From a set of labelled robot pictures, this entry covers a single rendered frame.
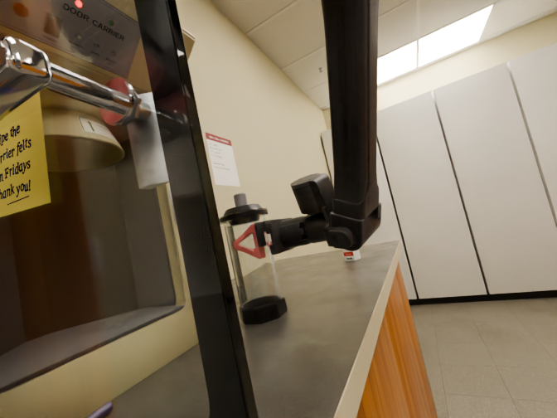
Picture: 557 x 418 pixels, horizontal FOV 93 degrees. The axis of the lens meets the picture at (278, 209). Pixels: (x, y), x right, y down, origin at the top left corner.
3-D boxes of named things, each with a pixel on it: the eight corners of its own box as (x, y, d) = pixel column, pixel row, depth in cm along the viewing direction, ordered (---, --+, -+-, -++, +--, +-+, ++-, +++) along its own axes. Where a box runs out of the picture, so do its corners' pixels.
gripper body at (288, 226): (261, 222, 50) (296, 213, 47) (285, 219, 60) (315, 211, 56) (268, 255, 50) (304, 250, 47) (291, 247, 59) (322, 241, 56)
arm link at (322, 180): (354, 250, 41) (378, 224, 46) (331, 182, 38) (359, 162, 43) (299, 246, 50) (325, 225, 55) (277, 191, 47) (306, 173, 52)
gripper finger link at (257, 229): (223, 230, 53) (262, 221, 48) (244, 227, 59) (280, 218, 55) (230, 264, 52) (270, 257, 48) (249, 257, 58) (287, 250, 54)
